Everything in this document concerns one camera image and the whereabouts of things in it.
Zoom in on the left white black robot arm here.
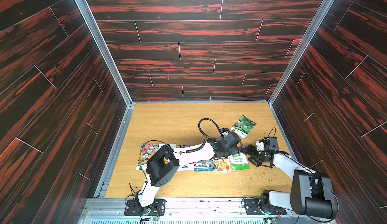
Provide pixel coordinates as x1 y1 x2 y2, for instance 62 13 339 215
136 132 241 208

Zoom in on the pink aster seed packet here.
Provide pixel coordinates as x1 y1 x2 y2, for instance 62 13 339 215
178 163 195 171

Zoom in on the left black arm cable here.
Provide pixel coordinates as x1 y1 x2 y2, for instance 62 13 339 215
198 118 224 138

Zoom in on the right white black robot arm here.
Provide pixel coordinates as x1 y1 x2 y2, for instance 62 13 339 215
242 136 339 222

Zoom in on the green magenta seed packet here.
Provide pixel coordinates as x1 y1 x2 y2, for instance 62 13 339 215
228 153 250 171

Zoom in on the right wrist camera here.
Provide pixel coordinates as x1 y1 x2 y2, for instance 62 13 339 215
256 139 265 151

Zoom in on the pink striped shop seed packet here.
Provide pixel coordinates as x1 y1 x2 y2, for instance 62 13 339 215
214 159 231 173

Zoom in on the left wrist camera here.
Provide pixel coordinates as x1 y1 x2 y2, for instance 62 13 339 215
220 128 230 137

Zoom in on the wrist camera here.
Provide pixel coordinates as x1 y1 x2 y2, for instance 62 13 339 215
220 128 230 137
256 139 265 151

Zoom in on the multicolour flower seed packet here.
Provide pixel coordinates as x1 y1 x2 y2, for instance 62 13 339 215
136 143 160 171

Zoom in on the front aluminium rail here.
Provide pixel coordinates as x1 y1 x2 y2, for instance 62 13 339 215
78 197 337 224

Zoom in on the purple flower seed packet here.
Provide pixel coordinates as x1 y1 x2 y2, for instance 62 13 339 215
194 160 215 172

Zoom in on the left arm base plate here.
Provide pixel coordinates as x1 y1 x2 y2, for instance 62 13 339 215
124 199 166 217

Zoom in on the dark green leaf seed packet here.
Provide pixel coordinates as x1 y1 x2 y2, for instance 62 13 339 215
231 115 256 139

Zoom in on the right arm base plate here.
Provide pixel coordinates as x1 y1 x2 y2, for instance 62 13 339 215
241 197 287 216

